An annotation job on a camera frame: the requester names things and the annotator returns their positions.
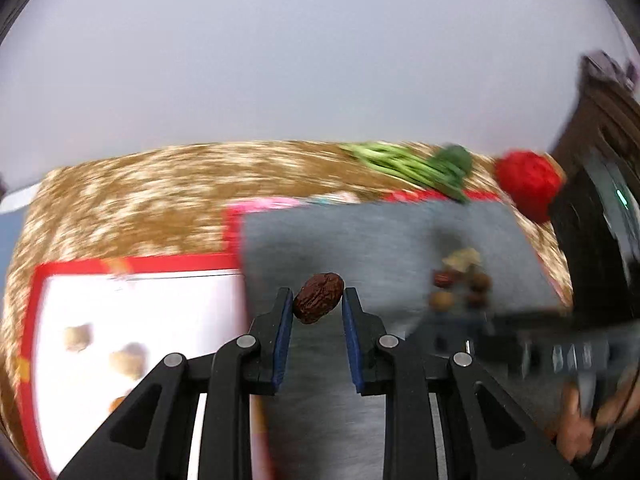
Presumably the orange tangerine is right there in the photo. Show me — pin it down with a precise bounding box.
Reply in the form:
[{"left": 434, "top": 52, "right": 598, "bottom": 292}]
[{"left": 108, "top": 394, "right": 126, "bottom": 414}]

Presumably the pale sugarcane chunk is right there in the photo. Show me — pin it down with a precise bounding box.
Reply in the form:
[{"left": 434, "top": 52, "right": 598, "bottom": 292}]
[
  {"left": 110, "top": 342, "right": 146, "bottom": 380},
  {"left": 64, "top": 324, "right": 92, "bottom": 352},
  {"left": 442, "top": 247, "right": 482, "bottom": 273}
]

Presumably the brown longan fruit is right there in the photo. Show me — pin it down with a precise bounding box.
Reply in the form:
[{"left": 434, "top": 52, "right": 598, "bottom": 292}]
[
  {"left": 468, "top": 272, "right": 492, "bottom": 294},
  {"left": 428, "top": 289, "right": 457, "bottom": 312}
]

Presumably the red jujube date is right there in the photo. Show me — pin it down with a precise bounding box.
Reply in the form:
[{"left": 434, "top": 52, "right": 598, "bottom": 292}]
[
  {"left": 293, "top": 273, "right": 344, "bottom": 324},
  {"left": 465, "top": 292, "right": 488, "bottom": 309},
  {"left": 432, "top": 269, "right": 464, "bottom": 289}
]

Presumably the person right hand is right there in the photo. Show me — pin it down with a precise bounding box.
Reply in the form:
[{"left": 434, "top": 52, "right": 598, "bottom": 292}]
[{"left": 554, "top": 365, "right": 639, "bottom": 463}]

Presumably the red white shallow box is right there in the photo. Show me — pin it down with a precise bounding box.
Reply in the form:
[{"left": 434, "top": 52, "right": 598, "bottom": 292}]
[{"left": 16, "top": 252, "right": 274, "bottom": 480}]

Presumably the dark wooden furniture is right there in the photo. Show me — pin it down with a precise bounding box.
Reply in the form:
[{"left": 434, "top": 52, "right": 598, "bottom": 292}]
[{"left": 549, "top": 51, "right": 639, "bottom": 287}]

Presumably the grey felt mat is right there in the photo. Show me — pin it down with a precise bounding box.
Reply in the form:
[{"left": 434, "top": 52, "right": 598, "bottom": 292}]
[{"left": 240, "top": 200, "right": 561, "bottom": 479}]

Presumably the red velvet cushion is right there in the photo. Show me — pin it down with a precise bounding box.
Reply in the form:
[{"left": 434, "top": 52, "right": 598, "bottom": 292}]
[{"left": 495, "top": 151, "right": 564, "bottom": 224}]

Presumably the green bok choy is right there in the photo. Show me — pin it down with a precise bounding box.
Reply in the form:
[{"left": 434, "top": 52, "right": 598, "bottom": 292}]
[{"left": 341, "top": 142, "right": 473, "bottom": 203}]

